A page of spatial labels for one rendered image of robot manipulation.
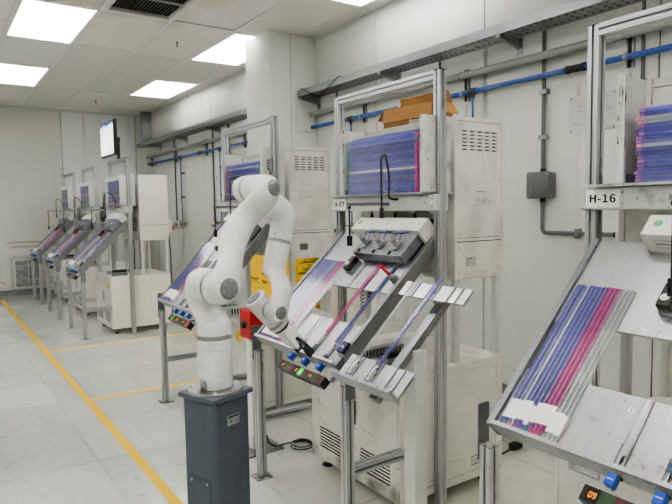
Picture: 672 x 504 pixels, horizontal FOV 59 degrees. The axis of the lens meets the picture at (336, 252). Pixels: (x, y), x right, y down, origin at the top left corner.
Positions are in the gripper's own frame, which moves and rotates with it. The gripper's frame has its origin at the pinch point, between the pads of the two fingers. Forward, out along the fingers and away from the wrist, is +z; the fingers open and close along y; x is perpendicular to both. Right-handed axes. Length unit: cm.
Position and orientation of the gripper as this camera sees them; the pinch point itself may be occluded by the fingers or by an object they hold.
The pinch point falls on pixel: (304, 350)
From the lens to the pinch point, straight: 236.5
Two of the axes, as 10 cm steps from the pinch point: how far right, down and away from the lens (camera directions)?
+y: 5.7, 0.5, -8.2
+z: 5.7, 7.0, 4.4
